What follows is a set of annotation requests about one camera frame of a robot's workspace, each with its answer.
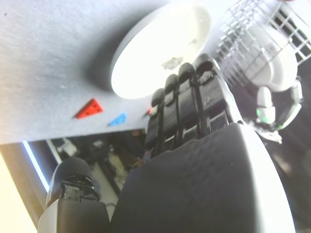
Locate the white ginkgo print plate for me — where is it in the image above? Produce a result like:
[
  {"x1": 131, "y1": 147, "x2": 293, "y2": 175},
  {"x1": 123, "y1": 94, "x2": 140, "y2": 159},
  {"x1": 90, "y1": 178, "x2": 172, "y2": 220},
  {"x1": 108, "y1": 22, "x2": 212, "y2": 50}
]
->
[
  {"x1": 110, "y1": 4, "x2": 211, "y2": 100},
  {"x1": 242, "y1": 24, "x2": 298, "y2": 92}
]

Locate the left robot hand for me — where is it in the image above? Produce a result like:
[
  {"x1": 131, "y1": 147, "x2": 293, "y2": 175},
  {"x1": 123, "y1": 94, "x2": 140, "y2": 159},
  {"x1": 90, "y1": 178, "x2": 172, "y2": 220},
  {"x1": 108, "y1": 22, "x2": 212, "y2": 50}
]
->
[{"x1": 36, "y1": 53, "x2": 296, "y2": 233}]

